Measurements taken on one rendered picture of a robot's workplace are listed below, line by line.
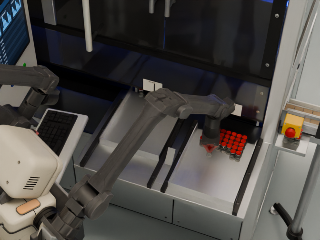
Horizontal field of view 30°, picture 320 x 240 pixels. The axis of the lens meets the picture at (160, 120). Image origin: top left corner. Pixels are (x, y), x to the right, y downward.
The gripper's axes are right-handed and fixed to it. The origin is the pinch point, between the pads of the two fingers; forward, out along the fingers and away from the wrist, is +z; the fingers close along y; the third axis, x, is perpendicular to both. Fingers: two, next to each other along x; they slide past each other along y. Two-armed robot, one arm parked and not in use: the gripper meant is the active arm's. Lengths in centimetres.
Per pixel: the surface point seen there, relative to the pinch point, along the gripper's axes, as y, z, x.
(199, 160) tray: -1.1, 6.5, 3.5
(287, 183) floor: 63, 96, -49
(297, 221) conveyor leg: 20, 71, -48
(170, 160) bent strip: -3.8, 4.8, 15.0
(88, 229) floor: 18, 95, 59
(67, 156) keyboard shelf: 0, 14, 58
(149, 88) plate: 25.1, -5.8, 27.2
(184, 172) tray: -8.0, 6.4, 9.0
